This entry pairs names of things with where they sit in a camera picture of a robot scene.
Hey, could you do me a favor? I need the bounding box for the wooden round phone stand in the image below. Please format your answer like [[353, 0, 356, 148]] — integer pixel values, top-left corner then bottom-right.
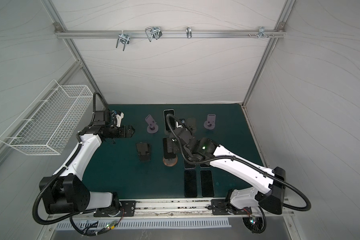
[[163, 156, 178, 167]]

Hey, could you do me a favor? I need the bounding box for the lilac front phone stand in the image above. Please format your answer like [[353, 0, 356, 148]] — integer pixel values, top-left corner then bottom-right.
[[145, 115, 159, 134]]

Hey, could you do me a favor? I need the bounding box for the lilac phone stand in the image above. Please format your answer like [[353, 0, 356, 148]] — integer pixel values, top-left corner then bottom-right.
[[145, 115, 159, 134], [204, 114, 216, 130]]

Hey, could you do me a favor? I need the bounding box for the phone from lilac front stand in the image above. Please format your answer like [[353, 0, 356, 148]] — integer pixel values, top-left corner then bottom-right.
[[200, 164, 211, 168]]

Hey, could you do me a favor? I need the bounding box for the phone from lilac stand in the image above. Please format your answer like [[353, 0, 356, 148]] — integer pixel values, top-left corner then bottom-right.
[[184, 170, 198, 198], [200, 164, 211, 168]]

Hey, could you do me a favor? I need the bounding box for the phone from lilac back stand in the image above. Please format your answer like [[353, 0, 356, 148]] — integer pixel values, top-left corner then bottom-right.
[[184, 170, 198, 198]]

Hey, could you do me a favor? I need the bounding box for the phone from grey stand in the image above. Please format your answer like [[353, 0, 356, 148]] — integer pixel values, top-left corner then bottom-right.
[[200, 170, 215, 198]]

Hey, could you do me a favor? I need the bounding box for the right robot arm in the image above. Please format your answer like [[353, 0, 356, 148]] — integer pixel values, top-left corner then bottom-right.
[[170, 127, 312, 215]]

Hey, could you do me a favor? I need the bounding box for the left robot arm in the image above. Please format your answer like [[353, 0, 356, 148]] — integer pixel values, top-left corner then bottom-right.
[[32, 110, 135, 225]]

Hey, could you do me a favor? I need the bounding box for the grey round phone stand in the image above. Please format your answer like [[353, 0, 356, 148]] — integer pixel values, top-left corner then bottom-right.
[[186, 118, 197, 133]]

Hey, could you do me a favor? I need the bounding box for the lilac back phone stand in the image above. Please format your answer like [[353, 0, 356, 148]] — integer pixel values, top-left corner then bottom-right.
[[204, 114, 216, 130]]

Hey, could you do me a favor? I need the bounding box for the black phone stand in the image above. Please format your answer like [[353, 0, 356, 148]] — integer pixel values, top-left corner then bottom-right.
[[136, 142, 152, 162]]

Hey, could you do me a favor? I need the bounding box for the green table mat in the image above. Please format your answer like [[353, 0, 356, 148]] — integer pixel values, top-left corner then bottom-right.
[[83, 104, 262, 200]]

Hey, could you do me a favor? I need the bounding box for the metal clamp on crossbar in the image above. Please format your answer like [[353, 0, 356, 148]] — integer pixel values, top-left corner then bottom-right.
[[116, 33, 130, 51]]

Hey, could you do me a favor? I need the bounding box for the metal u-bolt on crossbar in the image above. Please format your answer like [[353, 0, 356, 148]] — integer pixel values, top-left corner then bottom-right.
[[145, 27, 163, 42]]

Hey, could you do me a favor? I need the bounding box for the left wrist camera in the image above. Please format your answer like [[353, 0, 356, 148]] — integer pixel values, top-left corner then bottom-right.
[[112, 111, 124, 128]]

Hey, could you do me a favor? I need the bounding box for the white wire basket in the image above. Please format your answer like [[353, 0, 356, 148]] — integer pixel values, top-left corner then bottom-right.
[[0, 80, 93, 156]]

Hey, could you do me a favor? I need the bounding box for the aluminium front rail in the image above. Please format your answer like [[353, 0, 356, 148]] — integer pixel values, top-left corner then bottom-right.
[[47, 196, 295, 220]]

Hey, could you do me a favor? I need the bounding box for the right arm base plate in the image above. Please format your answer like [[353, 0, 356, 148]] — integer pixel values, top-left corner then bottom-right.
[[207, 199, 252, 216]]

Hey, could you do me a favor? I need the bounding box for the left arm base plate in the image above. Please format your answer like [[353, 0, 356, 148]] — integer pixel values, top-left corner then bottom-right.
[[94, 201, 136, 218]]

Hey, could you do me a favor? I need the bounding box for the aluminium crossbar rail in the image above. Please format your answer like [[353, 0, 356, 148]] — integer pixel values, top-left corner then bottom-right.
[[55, 29, 286, 39]]

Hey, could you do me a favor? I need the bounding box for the white slotted cable duct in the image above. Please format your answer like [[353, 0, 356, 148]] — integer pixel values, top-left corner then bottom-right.
[[55, 218, 232, 231]]

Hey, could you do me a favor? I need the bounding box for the small metal bracket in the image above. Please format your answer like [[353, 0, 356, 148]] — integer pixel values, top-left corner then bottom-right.
[[186, 27, 192, 39]]

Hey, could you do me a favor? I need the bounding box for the metal bracket with bolts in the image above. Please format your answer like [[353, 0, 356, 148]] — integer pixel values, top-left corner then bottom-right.
[[248, 27, 275, 39]]

